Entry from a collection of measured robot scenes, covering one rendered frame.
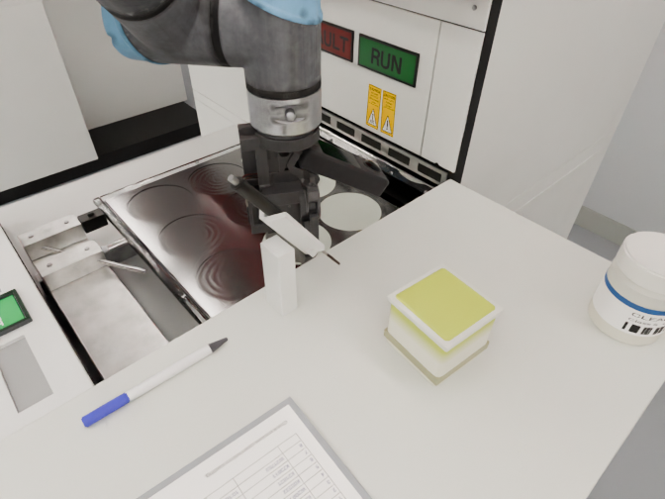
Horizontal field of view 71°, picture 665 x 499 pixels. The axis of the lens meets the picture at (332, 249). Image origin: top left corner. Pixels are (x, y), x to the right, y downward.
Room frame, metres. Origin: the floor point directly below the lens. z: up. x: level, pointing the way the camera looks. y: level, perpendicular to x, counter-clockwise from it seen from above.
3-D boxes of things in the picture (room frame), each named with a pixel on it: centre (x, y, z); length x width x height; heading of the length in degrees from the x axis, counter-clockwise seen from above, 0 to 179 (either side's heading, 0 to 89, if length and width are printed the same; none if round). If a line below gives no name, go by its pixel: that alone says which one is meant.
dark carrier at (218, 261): (0.61, 0.13, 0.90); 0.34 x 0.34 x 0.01; 43
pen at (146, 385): (0.24, 0.16, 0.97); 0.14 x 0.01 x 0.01; 131
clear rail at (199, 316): (0.49, 0.26, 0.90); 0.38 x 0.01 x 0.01; 43
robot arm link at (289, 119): (0.46, 0.05, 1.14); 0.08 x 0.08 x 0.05
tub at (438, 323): (0.29, -0.10, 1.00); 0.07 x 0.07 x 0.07; 37
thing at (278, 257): (0.35, 0.04, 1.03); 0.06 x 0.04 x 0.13; 133
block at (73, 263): (0.47, 0.36, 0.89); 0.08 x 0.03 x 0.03; 133
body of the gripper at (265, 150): (0.46, 0.06, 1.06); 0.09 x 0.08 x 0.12; 103
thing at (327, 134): (0.76, -0.02, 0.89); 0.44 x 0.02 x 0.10; 43
